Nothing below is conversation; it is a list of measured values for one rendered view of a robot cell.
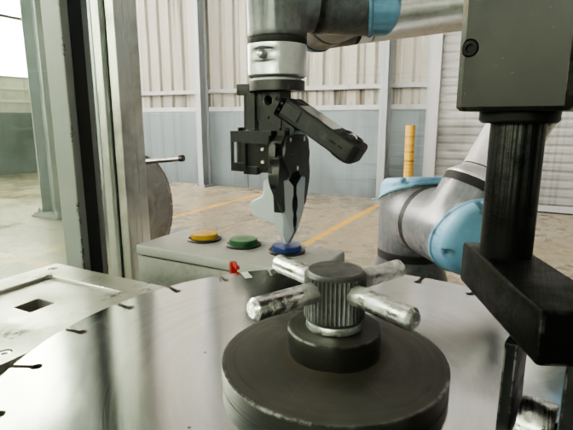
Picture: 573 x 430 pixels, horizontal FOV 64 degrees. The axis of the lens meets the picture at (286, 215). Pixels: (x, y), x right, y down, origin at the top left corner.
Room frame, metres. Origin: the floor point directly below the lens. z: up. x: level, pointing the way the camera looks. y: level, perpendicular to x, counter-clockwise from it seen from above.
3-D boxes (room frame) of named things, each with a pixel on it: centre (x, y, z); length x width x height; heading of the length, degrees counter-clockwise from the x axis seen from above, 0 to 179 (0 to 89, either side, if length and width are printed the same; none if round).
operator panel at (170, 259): (0.63, 0.07, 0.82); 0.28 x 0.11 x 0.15; 62
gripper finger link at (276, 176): (0.59, 0.01, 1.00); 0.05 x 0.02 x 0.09; 152
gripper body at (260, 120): (0.62, 0.02, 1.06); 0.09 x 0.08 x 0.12; 62
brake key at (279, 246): (0.61, 0.00, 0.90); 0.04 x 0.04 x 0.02
